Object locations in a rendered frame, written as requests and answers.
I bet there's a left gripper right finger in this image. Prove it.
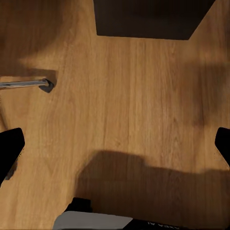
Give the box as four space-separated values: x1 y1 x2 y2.
215 127 230 165

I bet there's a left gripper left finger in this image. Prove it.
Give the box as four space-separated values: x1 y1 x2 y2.
0 127 25 185

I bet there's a swivel chair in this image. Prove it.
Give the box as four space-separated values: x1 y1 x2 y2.
0 78 54 181

